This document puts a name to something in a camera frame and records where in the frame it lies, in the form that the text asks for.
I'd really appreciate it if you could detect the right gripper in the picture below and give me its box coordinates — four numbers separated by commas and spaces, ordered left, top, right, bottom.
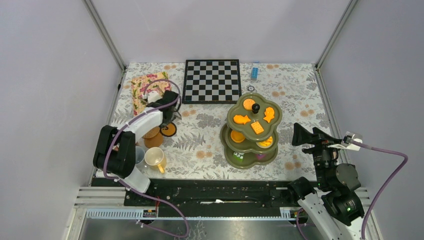
291, 121, 343, 188

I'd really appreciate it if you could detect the black yellow smiley coaster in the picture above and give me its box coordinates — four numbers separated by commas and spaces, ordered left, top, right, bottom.
159, 122, 177, 137

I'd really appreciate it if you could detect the orange round coaster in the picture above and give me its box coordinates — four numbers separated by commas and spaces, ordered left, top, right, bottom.
144, 133, 164, 149

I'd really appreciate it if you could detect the yellow fruit tart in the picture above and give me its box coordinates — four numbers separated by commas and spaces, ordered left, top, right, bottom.
256, 136, 274, 149

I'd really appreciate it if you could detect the yellow handled mug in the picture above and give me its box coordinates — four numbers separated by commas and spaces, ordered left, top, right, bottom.
144, 147, 167, 174

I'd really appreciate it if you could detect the grey blue cup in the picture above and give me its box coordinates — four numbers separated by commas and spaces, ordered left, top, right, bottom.
135, 145, 146, 169

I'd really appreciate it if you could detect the square orange cracker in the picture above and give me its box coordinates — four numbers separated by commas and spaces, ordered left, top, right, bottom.
250, 121, 265, 135

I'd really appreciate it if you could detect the green three-tier serving stand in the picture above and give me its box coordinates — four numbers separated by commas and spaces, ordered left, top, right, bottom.
220, 92, 283, 170

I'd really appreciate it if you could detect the orange fish pastry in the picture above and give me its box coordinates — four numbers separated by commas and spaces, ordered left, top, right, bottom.
233, 114, 251, 125

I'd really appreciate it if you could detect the round waffle biscuit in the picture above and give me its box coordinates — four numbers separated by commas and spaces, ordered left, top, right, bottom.
242, 98, 256, 111

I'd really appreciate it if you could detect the orange round bun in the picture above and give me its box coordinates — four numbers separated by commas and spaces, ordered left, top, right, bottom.
230, 130, 246, 143

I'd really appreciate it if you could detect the green kiwi cake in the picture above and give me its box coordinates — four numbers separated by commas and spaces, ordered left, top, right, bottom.
233, 152, 244, 162

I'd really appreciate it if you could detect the woven rattan coaster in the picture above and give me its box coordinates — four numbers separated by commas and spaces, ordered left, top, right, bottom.
142, 126, 160, 139

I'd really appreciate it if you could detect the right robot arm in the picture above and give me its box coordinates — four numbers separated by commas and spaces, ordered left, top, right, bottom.
286, 122, 365, 240

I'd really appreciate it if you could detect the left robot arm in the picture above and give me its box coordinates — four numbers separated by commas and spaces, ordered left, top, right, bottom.
93, 90, 180, 206

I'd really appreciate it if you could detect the floral pastry tray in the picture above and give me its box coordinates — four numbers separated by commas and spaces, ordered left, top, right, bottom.
130, 71, 172, 117

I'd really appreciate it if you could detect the black white chessboard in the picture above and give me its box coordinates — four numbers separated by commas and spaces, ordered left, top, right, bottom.
182, 59, 242, 104

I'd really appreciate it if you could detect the blue rectangular block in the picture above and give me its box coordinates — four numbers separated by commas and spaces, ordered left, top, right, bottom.
250, 67, 259, 81

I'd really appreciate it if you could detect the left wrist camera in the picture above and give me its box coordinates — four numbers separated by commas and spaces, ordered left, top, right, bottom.
146, 91, 162, 103

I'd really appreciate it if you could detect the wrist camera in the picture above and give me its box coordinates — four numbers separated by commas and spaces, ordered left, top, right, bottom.
328, 131, 363, 151
146, 91, 162, 103

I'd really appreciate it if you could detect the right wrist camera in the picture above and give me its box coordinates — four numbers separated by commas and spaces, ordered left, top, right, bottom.
328, 131, 363, 151

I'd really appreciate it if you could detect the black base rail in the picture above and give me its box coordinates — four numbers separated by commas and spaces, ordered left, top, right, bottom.
91, 177, 332, 220

